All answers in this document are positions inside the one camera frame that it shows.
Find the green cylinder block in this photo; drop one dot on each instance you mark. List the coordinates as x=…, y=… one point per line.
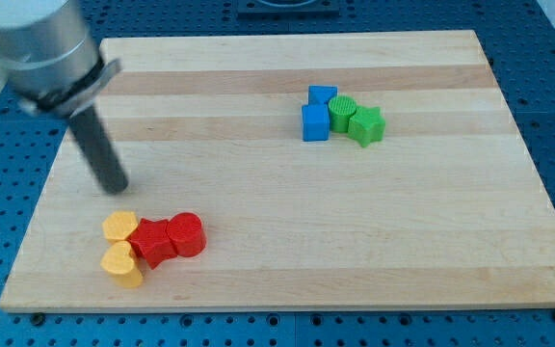
x=341, y=109

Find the red star block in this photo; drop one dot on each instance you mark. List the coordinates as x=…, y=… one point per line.
x=151, y=242

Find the red cylinder block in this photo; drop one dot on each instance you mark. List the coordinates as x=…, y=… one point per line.
x=185, y=231

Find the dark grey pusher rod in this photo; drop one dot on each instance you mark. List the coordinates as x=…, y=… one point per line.
x=96, y=147

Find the yellow hexagon block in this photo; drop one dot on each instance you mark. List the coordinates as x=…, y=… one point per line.
x=119, y=225

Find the yellow heart block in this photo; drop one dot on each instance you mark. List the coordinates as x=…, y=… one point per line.
x=120, y=263

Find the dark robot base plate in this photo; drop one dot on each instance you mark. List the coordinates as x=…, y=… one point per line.
x=253, y=8

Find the blue triangle block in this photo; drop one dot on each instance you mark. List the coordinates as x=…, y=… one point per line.
x=321, y=94

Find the wooden board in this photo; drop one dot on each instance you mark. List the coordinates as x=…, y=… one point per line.
x=447, y=211

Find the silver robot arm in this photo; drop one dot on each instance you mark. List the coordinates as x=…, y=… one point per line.
x=51, y=57

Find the green star block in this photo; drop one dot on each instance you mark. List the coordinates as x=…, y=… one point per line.
x=366, y=126

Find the blue cube block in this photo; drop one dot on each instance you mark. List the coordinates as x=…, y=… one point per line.
x=315, y=122

